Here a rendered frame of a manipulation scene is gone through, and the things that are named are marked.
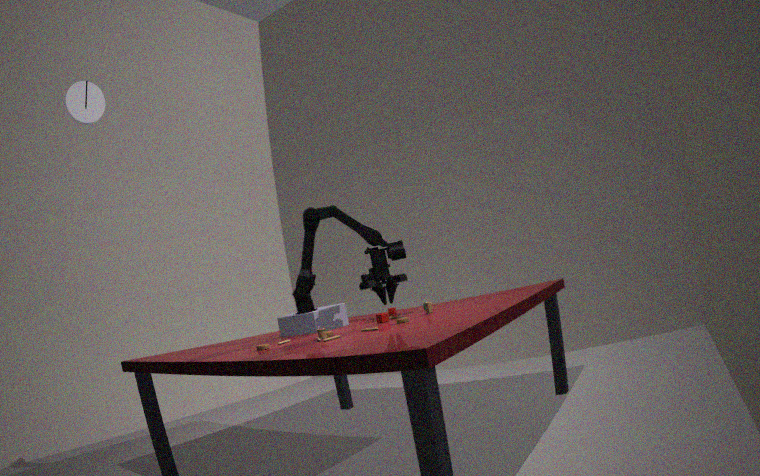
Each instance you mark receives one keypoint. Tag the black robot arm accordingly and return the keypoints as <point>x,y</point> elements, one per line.
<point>311,219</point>

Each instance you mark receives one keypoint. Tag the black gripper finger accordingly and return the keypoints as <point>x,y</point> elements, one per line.
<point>391,291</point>
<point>381,293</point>

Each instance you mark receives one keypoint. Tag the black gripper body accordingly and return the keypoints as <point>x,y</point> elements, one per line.
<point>381,272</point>

